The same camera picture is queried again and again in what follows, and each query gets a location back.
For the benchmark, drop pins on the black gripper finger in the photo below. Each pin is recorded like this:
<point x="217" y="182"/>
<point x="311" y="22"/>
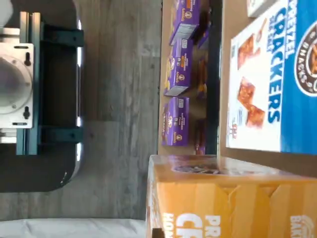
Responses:
<point x="158" y="233"/>

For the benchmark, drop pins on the yellow white pretzel crackers box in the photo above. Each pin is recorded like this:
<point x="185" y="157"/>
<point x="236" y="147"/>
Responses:
<point x="223" y="203"/>

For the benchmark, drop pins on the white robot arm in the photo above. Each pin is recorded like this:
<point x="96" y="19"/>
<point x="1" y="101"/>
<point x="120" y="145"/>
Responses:
<point x="10" y="84"/>

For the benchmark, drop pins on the blue white pretzel crackers box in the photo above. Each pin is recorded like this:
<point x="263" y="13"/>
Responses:
<point x="292" y="74"/>

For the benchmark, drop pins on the wooden shelf board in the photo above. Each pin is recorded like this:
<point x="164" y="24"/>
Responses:
<point x="235" y="19"/>

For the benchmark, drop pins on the orange white pretzel crackers box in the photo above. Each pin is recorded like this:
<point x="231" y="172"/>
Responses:
<point x="257" y="7"/>

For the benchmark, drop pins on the white curtain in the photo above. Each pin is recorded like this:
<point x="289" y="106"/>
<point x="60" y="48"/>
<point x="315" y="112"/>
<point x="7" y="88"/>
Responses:
<point x="74" y="229"/>

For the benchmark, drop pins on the silver metal block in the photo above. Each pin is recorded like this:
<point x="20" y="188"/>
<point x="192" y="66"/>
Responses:
<point x="10" y="36"/>
<point x="7" y="136"/>

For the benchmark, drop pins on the silver robot mounting plate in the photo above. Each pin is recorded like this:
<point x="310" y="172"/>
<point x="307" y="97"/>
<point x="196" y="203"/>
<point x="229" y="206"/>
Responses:
<point x="24" y="52"/>

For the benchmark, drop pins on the teal metal mounting frame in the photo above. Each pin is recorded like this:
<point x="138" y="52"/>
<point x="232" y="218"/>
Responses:
<point x="36" y="86"/>

